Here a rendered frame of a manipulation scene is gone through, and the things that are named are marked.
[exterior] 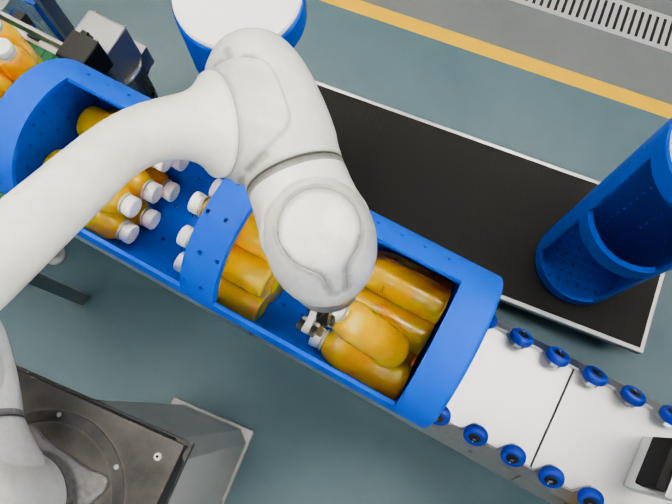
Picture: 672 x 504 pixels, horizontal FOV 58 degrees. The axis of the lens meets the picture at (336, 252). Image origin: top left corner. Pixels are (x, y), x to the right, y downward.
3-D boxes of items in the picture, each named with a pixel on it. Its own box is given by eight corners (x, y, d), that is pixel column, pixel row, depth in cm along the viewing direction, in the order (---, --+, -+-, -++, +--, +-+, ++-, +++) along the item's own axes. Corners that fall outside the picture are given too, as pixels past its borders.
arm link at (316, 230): (390, 293, 64) (347, 182, 67) (402, 258, 49) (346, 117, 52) (293, 328, 63) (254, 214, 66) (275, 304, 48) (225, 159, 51)
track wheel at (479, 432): (491, 439, 109) (493, 430, 111) (468, 426, 110) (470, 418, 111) (480, 452, 112) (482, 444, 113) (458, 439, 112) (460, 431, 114)
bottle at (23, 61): (65, 87, 139) (27, 45, 123) (47, 110, 137) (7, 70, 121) (41, 74, 140) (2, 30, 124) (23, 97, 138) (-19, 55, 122)
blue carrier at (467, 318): (414, 434, 112) (444, 424, 85) (31, 218, 124) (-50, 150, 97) (478, 302, 120) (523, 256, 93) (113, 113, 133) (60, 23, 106)
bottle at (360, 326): (387, 377, 102) (326, 337, 91) (372, 349, 107) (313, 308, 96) (417, 351, 100) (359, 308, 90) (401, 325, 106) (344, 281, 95)
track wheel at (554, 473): (569, 482, 107) (570, 473, 108) (545, 469, 108) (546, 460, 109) (556, 494, 110) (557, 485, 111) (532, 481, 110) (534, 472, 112)
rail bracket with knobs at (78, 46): (95, 98, 138) (75, 74, 128) (69, 85, 139) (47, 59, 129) (119, 64, 140) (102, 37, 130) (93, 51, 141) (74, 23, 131)
